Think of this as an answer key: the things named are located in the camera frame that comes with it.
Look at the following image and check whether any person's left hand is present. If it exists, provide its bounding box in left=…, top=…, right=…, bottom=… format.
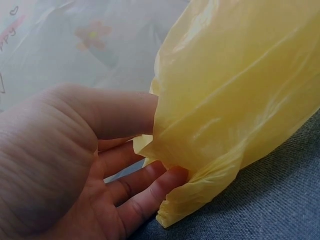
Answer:
left=0, top=83, right=189, bottom=240

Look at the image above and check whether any yellow plastic bag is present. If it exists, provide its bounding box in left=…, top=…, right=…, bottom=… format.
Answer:
left=131, top=0, right=320, bottom=229

